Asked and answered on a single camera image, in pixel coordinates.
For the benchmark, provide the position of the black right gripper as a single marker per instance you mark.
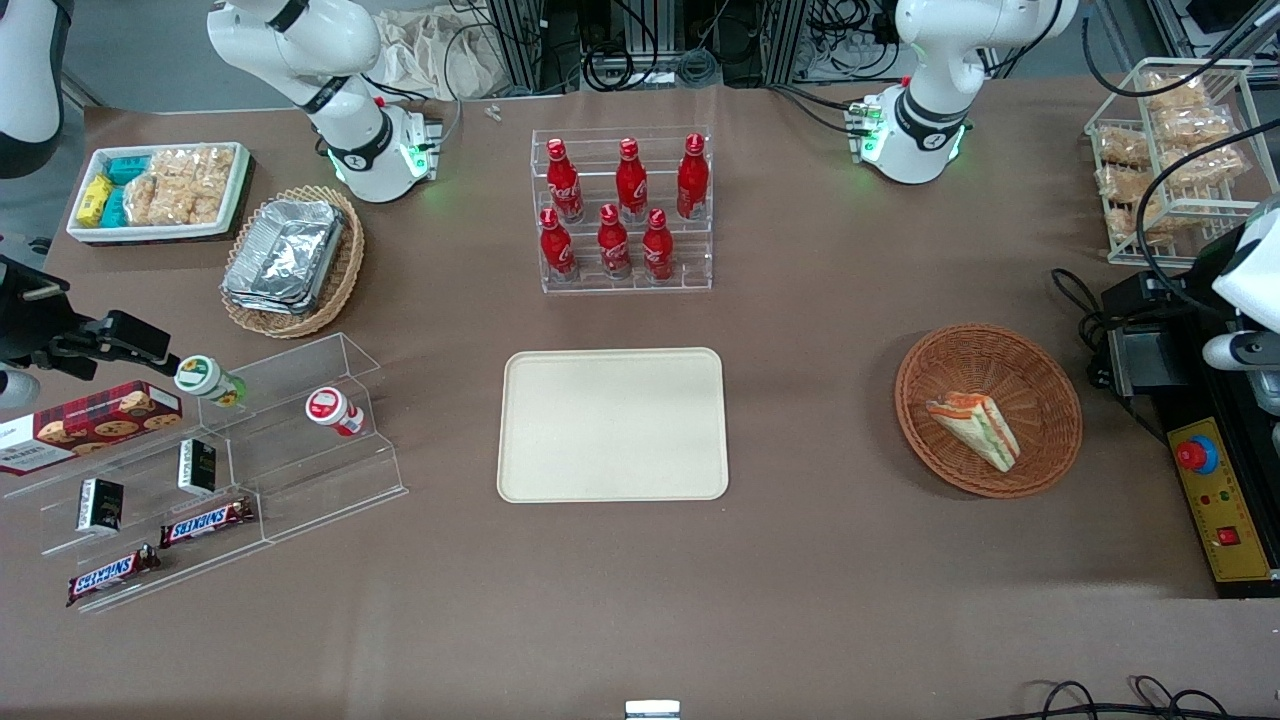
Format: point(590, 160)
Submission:
point(22, 327)

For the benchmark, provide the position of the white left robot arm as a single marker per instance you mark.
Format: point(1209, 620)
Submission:
point(930, 125)

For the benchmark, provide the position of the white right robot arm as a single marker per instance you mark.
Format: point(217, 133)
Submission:
point(352, 150)

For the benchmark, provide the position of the aluminium foil tray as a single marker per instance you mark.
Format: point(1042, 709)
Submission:
point(285, 250)

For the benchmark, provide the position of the light wicker oval basket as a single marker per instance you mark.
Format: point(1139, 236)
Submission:
point(345, 270)

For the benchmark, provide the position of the beige rectangular tray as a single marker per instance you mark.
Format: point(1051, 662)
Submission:
point(612, 425)

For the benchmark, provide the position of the wrapped triangle sandwich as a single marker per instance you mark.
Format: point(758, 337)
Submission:
point(975, 428)

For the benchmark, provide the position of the brown round wicker basket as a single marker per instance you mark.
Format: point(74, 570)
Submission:
point(1040, 390)

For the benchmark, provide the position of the green lid yogurt cup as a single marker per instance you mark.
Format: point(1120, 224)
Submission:
point(205, 380)

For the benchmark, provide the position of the red tartan cookie box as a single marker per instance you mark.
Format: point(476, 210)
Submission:
point(90, 425)

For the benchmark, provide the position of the white rectangular snack bin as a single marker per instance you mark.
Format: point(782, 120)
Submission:
point(82, 232)

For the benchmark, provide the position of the teal snack packet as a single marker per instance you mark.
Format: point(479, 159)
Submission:
point(127, 169)
point(115, 208)

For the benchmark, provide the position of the clear bag of rice crackers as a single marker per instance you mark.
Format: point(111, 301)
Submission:
point(150, 200)
point(205, 175)

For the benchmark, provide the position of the small black chocolate box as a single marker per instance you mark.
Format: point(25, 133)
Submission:
point(100, 505)
point(197, 467)

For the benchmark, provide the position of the yellow snack packet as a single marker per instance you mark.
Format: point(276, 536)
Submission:
point(94, 200)

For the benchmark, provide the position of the brown Snickers bar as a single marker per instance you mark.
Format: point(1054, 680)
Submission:
point(205, 522)
point(110, 575)

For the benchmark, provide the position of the red lid yogurt cup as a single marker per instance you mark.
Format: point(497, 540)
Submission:
point(330, 410)

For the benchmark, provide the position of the clear acrylic tiered shelf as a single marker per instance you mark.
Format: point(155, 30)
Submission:
point(300, 480)

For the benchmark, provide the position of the beige cloth bag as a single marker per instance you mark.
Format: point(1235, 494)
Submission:
point(435, 55)

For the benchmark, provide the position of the red cola bottle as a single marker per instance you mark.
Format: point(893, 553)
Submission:
point(556, 250)
point(657, 250)
point(564, 185)
point(692, 180)
point(631, 185)
point(614, 248)

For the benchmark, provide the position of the clear acrylic bottle rack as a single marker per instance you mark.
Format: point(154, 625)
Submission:
point(690, 270)

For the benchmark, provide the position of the clear bag of fried snacks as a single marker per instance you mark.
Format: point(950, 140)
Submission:
point(1130, 222)
point(1195, 125)
point(1210, 165)
point(1122, 183)
point(1122, 146)
point(1172, 92)

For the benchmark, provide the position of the red emergency stop button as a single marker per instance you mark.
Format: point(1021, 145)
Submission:
point(1195, 455)

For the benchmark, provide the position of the black and yellow control box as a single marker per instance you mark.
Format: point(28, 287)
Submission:
point(1225, 510)

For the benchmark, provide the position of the aluminium frame post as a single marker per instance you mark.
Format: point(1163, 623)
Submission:
point(785, 40)
point(520, 45)

